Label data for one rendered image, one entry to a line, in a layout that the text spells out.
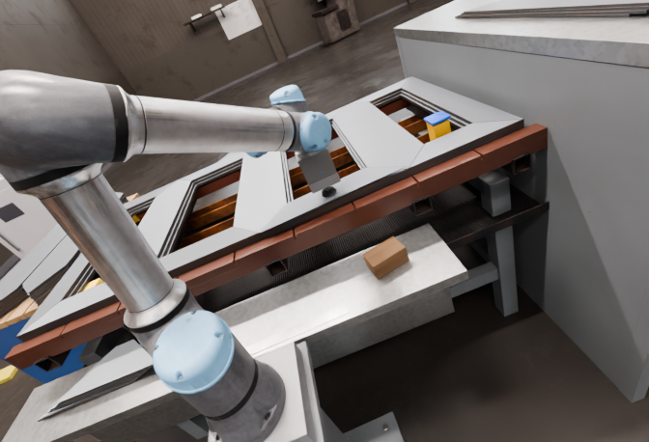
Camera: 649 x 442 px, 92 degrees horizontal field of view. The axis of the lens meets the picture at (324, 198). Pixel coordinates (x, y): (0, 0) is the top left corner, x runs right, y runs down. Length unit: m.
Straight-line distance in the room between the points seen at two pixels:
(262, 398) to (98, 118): 0.51
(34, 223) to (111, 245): 3.69
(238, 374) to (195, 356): 0.08
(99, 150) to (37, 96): 0.07
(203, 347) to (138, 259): 0.18
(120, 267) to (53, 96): 0.28
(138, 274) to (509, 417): 1.20
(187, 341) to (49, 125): 0.35
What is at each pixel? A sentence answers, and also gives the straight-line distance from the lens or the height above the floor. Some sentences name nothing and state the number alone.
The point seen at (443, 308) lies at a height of 0.34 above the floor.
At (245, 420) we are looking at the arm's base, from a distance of 0.67.
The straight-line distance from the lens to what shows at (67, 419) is 1.21.
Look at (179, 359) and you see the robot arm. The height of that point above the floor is 0.95.
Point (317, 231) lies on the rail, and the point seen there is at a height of 0.81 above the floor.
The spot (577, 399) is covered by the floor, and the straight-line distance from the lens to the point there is 1.44.
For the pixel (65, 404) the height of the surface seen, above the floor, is 0.70.
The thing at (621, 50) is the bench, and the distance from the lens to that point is 0.82.
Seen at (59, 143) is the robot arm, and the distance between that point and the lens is 0.44.
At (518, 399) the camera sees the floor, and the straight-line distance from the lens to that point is 1.42.
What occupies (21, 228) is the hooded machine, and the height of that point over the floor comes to 0.56.
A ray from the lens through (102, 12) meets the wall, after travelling 12.05.
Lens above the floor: 1.31
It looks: 31 degrees down
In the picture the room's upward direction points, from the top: 25 degrees counter-clockwise
